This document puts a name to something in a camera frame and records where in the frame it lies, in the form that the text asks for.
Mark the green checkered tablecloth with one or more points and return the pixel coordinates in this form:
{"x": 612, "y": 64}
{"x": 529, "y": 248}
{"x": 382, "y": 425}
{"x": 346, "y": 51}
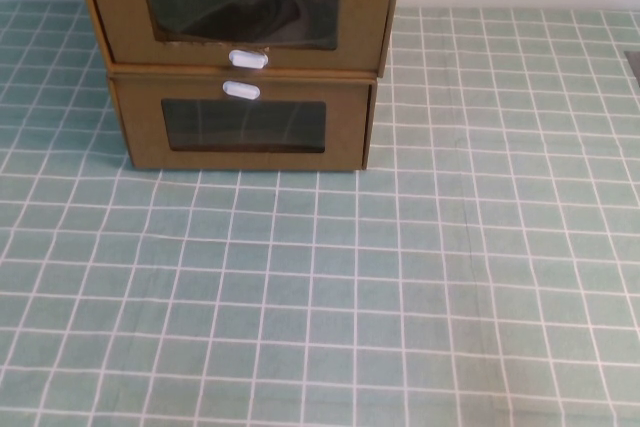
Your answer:
{"x": 350, "y": 297}

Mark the cardboard shoe box shell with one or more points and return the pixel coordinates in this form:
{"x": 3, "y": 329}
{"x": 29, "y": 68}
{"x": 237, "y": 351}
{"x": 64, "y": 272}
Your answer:
{"x": 372, "y": 112}
{"x": 391, "y": 7}

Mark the cardboard drawer smooth window film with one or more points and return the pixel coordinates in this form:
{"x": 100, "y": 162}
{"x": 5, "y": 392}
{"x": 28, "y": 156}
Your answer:
{"x": 345, "y": 127}

